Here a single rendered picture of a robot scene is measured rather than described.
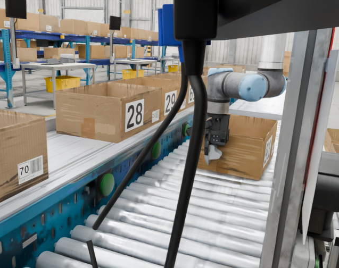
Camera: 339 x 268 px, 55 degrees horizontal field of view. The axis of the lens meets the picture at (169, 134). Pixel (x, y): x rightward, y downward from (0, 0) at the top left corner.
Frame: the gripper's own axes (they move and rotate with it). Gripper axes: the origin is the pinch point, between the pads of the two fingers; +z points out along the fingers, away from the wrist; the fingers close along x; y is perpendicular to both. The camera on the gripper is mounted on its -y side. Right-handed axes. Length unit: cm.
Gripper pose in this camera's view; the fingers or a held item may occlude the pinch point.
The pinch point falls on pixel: (206, 161)
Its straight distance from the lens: 130.2
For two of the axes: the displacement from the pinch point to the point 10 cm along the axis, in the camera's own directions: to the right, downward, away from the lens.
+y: 9.3, 1.4, -3.3
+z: -0.5, 9.6, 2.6
